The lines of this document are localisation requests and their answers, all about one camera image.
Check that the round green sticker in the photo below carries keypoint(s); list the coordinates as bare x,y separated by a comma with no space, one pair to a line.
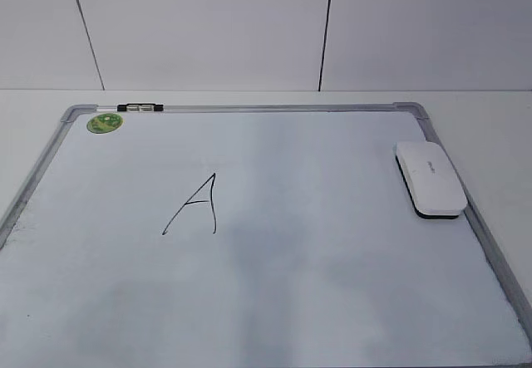
104,123

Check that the white eraser with black felt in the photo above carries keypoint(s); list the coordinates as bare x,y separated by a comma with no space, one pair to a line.
431,180

